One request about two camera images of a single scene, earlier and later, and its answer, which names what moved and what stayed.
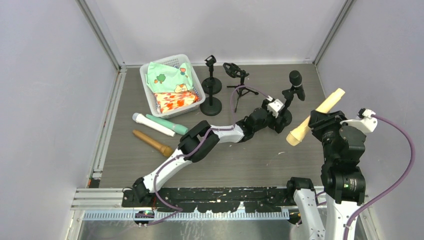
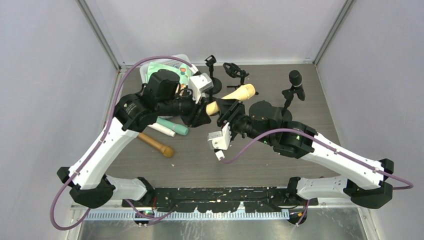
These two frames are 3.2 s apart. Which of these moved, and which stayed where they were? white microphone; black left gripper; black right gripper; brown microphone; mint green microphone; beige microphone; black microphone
Moved: black left gripper; black right gripper; beige microphone
Stayed: white microphone; mint green microphone; black microphone; brown microphone
